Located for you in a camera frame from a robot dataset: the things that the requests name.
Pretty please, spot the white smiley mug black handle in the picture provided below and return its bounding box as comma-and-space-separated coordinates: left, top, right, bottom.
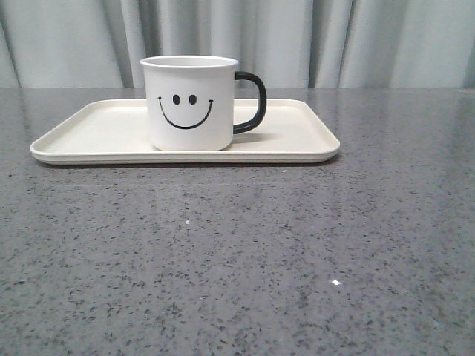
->
140, 55, 267, 151

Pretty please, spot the cream rectangular plastic tray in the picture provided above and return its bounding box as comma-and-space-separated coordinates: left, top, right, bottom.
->
30, 99, 340, 165

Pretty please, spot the pale grey-green curtain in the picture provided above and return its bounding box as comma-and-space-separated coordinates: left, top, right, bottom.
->
1, 1, 474, 88

